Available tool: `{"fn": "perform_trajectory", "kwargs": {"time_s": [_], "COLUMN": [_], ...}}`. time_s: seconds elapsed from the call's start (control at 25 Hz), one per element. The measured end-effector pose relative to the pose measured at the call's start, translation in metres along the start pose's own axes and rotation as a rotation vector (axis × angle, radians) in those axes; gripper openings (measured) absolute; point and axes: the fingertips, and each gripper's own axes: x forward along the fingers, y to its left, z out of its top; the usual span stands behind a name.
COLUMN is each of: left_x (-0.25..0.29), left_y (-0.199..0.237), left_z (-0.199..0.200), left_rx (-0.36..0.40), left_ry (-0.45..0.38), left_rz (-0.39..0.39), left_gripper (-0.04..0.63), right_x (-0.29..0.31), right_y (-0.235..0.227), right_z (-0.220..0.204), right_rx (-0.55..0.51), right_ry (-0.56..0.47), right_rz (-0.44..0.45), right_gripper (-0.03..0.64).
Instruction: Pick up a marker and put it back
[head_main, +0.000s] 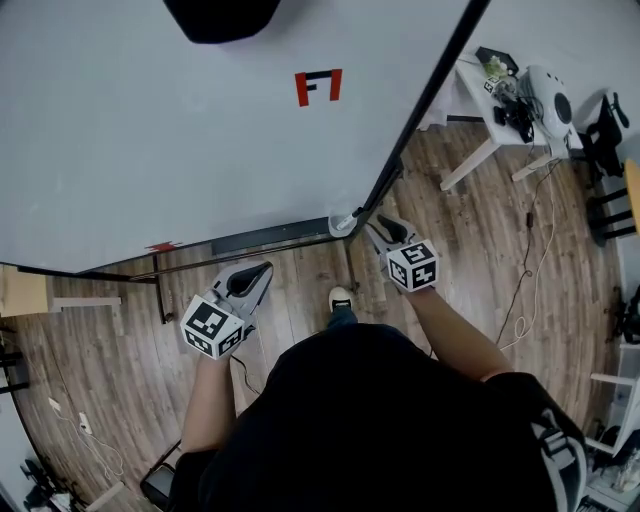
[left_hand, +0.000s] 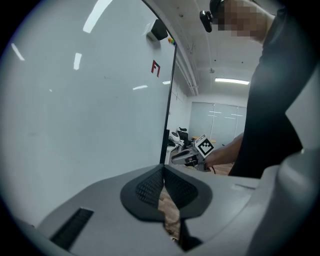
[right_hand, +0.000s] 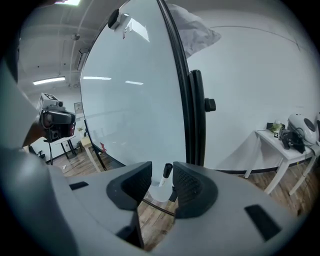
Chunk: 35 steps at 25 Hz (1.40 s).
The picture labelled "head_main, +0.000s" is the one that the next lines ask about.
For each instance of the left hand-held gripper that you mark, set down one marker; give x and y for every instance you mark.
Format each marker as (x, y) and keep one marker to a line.
(210, 327)

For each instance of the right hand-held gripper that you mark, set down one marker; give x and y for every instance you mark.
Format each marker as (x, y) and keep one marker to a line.
(414, 267)

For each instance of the person's right forearm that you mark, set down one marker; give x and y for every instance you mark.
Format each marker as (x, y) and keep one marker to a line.
(460, 335)

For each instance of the person's left forearm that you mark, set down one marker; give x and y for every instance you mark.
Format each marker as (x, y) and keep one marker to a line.
(210, 400)

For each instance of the large whiteboard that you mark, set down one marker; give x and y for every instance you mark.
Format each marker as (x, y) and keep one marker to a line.
(150, 150)

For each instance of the black object edge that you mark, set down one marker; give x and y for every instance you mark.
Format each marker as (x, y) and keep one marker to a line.
(220, 20)

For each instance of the person's white shoe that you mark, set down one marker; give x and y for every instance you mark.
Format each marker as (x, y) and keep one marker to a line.
(341, 296)

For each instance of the person's blue jeans leg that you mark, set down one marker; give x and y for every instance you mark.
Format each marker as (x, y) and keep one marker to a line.
(342, 318)

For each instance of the black power adapter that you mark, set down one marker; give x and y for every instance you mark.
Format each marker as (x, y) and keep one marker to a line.
(528, 220)

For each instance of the white table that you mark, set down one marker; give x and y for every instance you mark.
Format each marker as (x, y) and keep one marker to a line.
(500, 134)

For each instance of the red and black tape mark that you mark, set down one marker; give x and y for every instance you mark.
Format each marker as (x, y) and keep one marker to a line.
(302, 92)

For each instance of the person's black shirt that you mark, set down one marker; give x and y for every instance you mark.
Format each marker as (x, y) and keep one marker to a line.
(375, 425)

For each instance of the small patterned block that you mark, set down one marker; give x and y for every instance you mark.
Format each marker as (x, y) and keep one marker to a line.
(490, 86)

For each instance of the small green plant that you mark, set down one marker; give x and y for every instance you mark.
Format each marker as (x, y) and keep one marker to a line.
(494, 65)

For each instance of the white power strip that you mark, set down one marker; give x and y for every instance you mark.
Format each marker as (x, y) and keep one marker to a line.
(85, 422)

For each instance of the white dome-shaped device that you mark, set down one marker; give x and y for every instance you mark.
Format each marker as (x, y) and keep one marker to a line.
(537, 85)

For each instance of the black tray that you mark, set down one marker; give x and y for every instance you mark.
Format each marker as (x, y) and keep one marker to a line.
(508, 59)

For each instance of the white plug adapter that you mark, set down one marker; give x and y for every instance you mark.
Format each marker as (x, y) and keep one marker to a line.
(54, 404)

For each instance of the light wooden table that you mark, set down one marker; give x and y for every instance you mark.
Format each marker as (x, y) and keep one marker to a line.
(22, 292)

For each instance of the black office chair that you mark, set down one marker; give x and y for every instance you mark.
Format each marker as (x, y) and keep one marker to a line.
(605, 135)

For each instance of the round wooden stool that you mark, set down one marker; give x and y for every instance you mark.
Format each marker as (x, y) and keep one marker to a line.
(634, 190)

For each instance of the black tripod device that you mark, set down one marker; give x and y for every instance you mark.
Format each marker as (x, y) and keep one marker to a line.
(630, 317)

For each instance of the white shelf unit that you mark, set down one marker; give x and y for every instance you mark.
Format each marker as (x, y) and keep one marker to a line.
(610, 377)

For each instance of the black wheeled base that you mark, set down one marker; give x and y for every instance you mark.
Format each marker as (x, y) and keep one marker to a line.
(45, 490)

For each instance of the black metal frame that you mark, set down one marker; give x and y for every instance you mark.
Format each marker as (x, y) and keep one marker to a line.
(12, 370)

